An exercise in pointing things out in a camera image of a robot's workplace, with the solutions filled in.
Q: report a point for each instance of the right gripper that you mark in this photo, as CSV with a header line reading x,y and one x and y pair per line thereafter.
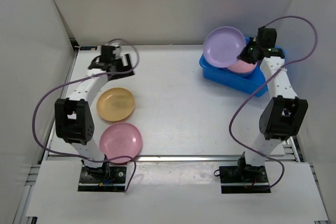
x,y
243,55

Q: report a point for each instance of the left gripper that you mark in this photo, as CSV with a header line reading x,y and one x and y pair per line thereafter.
x,y
124,68

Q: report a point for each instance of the pink plate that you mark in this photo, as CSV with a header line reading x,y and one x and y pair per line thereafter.
x,y
242,68
121,139

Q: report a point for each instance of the yellow plate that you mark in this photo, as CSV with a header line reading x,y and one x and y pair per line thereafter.
x,y
116,104

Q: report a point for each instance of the purple plate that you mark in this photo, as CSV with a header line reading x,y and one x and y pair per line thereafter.
x,y
222,46

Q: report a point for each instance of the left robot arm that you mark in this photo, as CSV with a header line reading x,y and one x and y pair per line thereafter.
x,y
73,118

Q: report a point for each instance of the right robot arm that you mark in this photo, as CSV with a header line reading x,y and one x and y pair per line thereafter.
x,y
284,114

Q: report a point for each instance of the blue plastic bin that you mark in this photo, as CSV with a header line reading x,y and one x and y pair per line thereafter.
x,y
244,82

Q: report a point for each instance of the small black label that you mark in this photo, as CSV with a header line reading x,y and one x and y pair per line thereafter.
x,y
88,48

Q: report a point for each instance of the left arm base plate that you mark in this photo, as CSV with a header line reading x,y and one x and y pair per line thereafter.
x,y
113,181

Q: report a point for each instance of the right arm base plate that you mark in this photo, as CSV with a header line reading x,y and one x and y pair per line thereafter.
x,y
243,179

